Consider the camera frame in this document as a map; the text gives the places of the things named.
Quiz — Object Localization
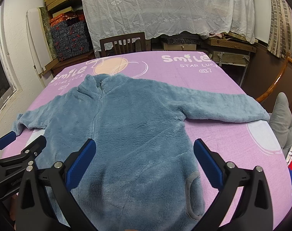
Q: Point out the checked curtain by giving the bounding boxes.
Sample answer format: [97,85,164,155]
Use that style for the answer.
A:
[268,0,292,58]

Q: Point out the wooden bed frame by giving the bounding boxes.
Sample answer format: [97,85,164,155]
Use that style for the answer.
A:
[256,52,292,112]

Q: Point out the blue fleece jacket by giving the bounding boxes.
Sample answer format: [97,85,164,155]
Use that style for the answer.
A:
[13,74,269,230]

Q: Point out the white leaning board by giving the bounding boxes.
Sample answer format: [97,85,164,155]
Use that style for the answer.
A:
[26,7,53,75]

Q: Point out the wicker baskets on shelf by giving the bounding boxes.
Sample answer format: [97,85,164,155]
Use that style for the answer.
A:
[204,35,257,67]

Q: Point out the white lace cloth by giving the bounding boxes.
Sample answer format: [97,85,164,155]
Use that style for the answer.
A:
[82,0,255,51]

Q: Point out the low brown wooden cabinet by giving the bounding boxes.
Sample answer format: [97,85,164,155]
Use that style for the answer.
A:
[39,51,95,77]

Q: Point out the window with white frame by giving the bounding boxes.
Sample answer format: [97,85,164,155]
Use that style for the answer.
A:
[0,3,21,112]

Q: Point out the blue patterned storage boxes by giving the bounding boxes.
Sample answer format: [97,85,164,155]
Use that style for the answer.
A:
[51,20,93,61]

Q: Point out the grey cushion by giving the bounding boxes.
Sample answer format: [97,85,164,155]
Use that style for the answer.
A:
[269,92,292,157]

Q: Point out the dark wooden chair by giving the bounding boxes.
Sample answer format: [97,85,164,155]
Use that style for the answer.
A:
[99,32,147,57]

